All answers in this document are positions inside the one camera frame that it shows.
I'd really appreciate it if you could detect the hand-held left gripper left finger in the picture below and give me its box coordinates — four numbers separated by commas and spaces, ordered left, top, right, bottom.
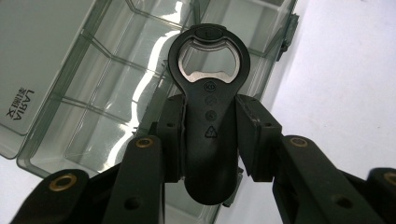
102, 93, 188, 224

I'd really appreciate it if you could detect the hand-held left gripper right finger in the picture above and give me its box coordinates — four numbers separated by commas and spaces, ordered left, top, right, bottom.
234, 93, 387, 224

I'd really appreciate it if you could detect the black bottle opener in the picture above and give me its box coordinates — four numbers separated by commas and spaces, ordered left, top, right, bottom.
167, 22, 252, 206

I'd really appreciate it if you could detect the grey translucent storage box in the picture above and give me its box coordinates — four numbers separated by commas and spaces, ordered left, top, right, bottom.
0, 0, 301, 224

